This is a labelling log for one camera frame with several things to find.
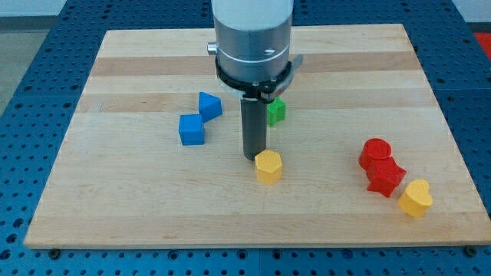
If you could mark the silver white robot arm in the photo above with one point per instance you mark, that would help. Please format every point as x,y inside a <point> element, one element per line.
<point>252,47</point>

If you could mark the red circle block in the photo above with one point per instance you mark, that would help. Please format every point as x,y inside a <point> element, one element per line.
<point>374,149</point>

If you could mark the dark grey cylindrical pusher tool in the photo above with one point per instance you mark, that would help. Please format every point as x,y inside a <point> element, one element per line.
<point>254,127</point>

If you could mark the yellow hexagon block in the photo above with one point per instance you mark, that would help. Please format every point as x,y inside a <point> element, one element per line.
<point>268,167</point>

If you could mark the green block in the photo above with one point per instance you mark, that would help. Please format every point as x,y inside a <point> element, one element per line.
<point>276,111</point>

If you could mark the blue triangle block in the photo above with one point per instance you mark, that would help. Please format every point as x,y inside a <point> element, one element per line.
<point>209,106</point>

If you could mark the blue cube block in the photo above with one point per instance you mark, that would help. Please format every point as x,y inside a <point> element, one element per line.
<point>191,129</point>

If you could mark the wooden board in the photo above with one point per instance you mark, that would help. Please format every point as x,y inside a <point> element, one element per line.
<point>123,179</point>

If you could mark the red star block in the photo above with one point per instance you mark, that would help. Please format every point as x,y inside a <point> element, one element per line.
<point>384,176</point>

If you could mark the yellow heart block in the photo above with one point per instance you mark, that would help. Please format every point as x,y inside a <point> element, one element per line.
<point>416,198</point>

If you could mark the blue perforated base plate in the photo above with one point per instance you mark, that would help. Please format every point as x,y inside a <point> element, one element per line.
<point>37,117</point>

